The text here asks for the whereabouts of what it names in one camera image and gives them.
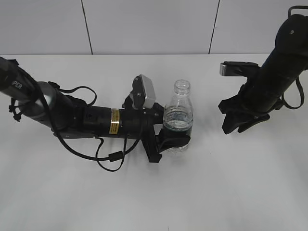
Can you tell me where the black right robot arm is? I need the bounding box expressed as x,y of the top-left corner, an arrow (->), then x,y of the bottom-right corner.
218,14 -> 308,134

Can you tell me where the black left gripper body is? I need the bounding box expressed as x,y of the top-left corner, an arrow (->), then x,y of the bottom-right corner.
80,106 -> 162,163

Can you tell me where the clear green-label water bottle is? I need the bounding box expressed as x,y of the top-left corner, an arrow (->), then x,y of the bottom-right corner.
163,79 -> 193,156

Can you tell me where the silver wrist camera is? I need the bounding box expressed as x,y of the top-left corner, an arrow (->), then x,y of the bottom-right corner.
219,61 -> 259,78
131,74 -> 156,109

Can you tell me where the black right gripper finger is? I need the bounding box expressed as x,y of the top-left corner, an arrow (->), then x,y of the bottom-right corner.
238,113 -> 270,133
222,111 -> 253,134

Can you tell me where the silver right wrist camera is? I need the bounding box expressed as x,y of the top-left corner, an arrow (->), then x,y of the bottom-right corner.
219,61 -> 259,78

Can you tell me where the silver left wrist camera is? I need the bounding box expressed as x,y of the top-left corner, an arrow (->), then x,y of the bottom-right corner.
131,74 -> 156,109

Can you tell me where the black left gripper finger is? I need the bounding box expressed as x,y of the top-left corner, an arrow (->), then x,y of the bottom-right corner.
156,128 -> 191,153
153,103 -> 165,124

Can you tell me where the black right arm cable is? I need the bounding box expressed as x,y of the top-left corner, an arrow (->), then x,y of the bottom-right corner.
280,6 -> 308,109

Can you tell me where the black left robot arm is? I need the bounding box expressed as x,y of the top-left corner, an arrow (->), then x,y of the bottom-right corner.
0,58 -> 191,163

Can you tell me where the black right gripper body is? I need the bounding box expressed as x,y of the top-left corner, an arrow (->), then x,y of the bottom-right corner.
218,84 -> 284,119

